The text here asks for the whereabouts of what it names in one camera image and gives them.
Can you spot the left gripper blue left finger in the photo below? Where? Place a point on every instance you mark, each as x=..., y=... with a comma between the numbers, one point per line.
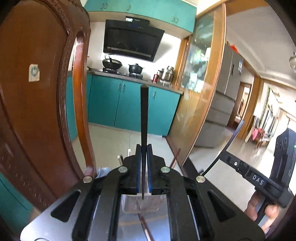
x=138, y=154

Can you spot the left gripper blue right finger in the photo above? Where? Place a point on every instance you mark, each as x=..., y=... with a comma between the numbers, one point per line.
x=149, y=166

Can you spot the black patterned chopstick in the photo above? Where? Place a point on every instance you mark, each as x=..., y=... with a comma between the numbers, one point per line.
x=224, y=149

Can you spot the teal lower kitchen cabinets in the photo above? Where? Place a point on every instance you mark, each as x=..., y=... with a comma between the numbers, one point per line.
x=115, y=102

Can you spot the teal kitchen cabinets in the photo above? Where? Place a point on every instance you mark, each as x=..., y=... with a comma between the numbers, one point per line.
x=178, y=13
x=115, y=102

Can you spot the teal upper kitchen cabinets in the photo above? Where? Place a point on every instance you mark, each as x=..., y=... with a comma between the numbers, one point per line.
x=178, y=13

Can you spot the black tracker box on gripper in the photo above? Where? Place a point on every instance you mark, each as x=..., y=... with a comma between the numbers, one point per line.
x=284, y=158

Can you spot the brown chopstick in holder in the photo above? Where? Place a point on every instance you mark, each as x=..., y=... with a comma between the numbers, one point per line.
x=174, y=161

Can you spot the grey plastic utensil holder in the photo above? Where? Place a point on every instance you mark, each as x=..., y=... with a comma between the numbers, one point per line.
x=134, y=204

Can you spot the grey refrigerator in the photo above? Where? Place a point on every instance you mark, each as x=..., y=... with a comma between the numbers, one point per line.
x=223, y=101

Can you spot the blue checked tablecloth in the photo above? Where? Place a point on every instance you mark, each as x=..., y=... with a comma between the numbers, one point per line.
x=175, y=211

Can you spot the red thermos bottle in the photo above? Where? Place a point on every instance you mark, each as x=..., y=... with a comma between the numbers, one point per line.
x=155, y=78

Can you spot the gas stove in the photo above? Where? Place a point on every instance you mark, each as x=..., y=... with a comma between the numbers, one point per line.
x=121, y=73

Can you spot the black cooking pot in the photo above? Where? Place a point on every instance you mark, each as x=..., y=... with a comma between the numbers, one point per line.
x=135, y=68

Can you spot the black wok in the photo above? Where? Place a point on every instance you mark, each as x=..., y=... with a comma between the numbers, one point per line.
x=111, y=65

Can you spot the carved wooden chair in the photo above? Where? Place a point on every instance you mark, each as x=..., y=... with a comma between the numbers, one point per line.
x=38, y=41

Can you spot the black range hood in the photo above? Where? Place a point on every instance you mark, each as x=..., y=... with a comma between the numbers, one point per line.
x=132, y=39

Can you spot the glass sliding door wooden frame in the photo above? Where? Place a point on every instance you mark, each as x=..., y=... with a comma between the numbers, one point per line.
x=197, y=71

